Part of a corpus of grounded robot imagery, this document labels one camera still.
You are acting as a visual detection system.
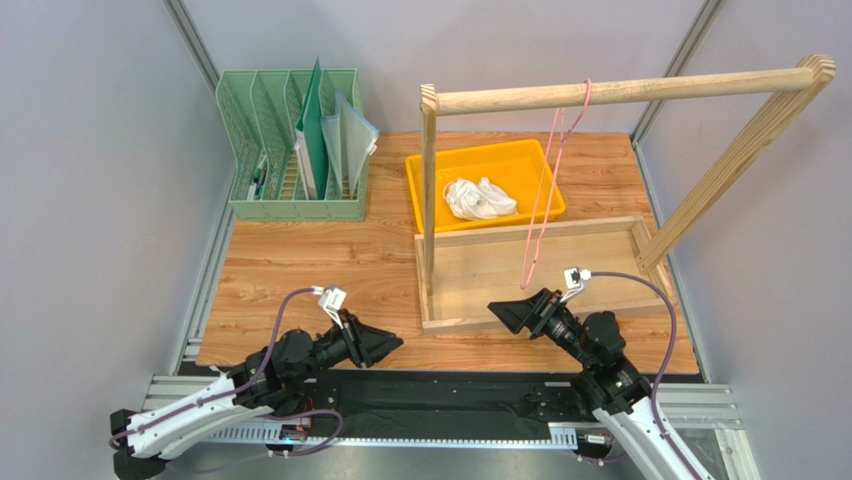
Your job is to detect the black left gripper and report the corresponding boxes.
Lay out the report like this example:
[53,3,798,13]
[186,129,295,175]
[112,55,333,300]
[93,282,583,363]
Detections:
[293,307,404,383]

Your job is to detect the pink wire hanger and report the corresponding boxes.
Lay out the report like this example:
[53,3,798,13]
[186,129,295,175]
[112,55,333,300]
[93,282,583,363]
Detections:
[519,78,594,290]

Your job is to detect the white tank top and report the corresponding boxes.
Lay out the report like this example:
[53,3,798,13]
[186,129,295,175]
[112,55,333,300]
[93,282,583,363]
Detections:
[442,177,518,221]

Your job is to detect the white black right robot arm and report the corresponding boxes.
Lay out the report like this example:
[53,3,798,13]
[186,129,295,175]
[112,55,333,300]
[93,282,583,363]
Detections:
[488,288,713,479]

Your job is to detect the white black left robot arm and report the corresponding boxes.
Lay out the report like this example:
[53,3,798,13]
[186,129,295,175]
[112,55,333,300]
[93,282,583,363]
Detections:
[110,312,404,479]

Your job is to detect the wooden clothes rack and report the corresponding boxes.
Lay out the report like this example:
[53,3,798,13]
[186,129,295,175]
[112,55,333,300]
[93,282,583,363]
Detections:
[407,54,836,335]

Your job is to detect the yellow plastic tray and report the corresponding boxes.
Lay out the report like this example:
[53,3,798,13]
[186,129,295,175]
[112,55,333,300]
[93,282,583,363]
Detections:
[435,139,566,233]

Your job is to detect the translucent document pouch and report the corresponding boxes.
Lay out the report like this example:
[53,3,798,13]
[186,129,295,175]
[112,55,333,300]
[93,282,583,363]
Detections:
[321,90,380,199]

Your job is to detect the green file organizer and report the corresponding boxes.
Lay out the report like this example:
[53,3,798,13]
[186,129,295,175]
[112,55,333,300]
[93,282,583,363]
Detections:
[215,69,369,222]

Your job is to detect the green folder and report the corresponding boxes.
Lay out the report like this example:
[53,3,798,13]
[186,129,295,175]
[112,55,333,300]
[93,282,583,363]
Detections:
[295,58,329,200]

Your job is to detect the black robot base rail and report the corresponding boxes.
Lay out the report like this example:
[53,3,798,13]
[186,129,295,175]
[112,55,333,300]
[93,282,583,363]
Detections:
[305,369,594,439]

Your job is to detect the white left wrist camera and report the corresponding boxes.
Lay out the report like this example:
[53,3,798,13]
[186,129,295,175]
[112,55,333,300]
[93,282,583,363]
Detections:
[311,285,347,328]

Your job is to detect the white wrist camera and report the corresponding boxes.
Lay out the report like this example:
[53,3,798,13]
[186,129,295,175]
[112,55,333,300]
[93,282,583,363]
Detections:
[311,285,347,328]
[560,267,592,303]

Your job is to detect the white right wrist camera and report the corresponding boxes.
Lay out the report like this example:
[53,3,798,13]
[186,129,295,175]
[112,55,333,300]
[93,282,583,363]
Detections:
[560,267,592,303]

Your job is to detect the white slotted cable duct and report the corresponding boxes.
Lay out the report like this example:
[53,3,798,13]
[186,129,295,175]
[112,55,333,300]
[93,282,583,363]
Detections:
[202,419,579,450]

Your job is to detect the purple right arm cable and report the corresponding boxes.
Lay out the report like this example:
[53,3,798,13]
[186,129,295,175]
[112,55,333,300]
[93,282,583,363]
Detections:
[588,270,707,480]

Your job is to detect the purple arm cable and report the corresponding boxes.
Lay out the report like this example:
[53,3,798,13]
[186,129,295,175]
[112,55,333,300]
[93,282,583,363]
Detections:
[108,287,347,460]
[588,270,707,480]

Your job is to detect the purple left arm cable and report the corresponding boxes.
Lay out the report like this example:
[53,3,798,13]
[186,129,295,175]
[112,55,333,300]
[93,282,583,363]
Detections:
[108,287,347,460]

